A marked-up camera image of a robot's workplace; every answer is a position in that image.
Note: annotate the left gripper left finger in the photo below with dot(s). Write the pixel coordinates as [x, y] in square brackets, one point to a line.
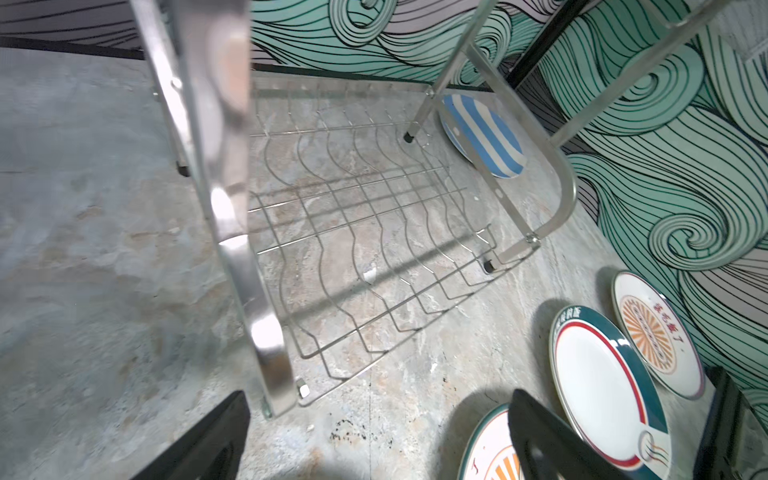
[211, 449]

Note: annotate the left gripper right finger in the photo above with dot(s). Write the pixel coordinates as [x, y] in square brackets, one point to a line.
[547, 448]

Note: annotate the orange sunburst plate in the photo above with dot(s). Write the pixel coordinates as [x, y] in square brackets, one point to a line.
[490, 453]
[658, 335]

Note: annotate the blue striped plate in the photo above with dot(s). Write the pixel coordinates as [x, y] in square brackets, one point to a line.
[493, 140]

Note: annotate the green red rimmed plate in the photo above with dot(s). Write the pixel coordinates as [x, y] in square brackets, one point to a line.
[608, 395]

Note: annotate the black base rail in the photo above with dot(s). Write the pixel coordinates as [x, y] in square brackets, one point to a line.
[734, 442]

